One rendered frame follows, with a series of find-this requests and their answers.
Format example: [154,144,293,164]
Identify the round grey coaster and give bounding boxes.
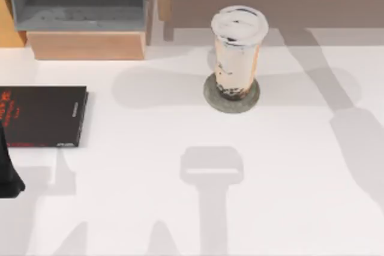
[203,73,261,115]

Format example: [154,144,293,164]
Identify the milk tea cup white lid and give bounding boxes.
[210,5,269,102]

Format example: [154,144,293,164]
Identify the pale wooden drawer front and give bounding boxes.
[26,30,147,61]

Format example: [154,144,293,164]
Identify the black book red print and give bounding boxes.
[0,85,89,148]

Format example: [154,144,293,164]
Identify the pulled-out drawer grey inside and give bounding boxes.
[7,0,150,32]

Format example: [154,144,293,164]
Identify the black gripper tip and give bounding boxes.
[0,124,26,200]

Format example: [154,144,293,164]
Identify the wooden cupboard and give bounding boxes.
[0,0,28,49]

